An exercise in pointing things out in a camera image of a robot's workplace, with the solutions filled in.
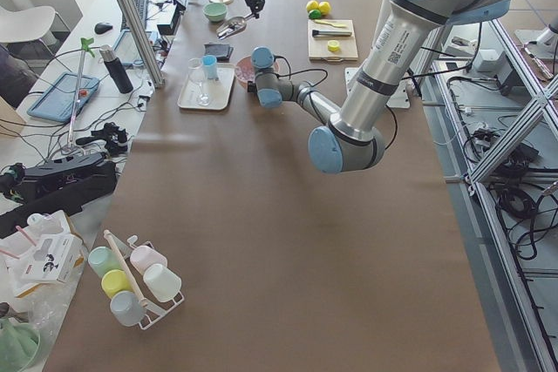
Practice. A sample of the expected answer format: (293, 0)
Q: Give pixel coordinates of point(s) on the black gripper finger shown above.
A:
(259, 4)
(254, 8)

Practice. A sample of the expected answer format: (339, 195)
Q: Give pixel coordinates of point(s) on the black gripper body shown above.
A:
(251, 86)

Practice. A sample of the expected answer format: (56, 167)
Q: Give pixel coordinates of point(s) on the metal ice scoop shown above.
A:
(233, 26)

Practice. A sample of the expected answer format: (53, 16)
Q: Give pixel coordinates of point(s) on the pink bowl of ice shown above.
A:
(244, 71)

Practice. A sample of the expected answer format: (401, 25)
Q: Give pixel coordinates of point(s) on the light blue cup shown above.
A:
(210, 67)

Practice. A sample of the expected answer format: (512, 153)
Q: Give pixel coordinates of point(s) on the pink plastic cup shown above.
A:
(142, 257)

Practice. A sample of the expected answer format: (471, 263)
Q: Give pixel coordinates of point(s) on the white plastic cup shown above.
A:
(163, 283)

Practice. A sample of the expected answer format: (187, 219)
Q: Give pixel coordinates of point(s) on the white cup rack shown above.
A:
(155, 311)

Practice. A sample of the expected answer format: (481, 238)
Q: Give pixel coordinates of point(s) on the green plastic cup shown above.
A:
(102, 260)

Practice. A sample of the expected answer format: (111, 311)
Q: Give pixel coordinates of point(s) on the yellow plastic cup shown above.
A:
(115, 281)

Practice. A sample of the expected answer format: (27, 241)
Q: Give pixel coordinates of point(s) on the grey plastic cup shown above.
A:
(126, 308)

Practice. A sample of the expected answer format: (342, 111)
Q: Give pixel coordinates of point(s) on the green bowl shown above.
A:
(215, 12)

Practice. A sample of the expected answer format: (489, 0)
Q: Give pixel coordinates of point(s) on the yellow lemon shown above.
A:
(312, 5)
(324, 7)

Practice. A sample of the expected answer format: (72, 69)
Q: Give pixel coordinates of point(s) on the cream serving tray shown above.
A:
(218, 91)

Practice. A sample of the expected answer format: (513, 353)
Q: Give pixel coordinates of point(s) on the green lime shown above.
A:
(314, 14)

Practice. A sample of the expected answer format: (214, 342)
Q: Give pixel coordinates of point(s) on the yellow plastic knife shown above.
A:
(330, 23)

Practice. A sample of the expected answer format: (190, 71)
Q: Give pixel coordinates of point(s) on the clear wine glass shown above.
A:
(198, 78)

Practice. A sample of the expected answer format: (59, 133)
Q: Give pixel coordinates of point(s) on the steel muddler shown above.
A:
(331, 33)

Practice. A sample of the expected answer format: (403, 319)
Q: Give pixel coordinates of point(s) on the wooden cutting board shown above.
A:
(318, 46)

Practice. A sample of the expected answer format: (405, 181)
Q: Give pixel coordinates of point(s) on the half lemon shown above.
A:
(333, 45)

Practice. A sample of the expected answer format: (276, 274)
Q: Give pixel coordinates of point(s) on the blue teach pendant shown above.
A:
(56, 103)
(126, 50)

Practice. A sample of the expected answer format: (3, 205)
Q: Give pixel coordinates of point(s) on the black water bottle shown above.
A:
(116, 69)

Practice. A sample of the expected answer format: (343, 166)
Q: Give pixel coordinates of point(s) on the black computer mouse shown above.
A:
(102, 28)

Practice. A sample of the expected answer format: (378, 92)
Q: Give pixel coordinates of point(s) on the white chair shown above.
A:
(29, 25)

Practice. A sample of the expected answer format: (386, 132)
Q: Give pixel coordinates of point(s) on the white cardboard box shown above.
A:
(43, 253)

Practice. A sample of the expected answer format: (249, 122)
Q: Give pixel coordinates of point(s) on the aluminium frame post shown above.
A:
(145, 49)

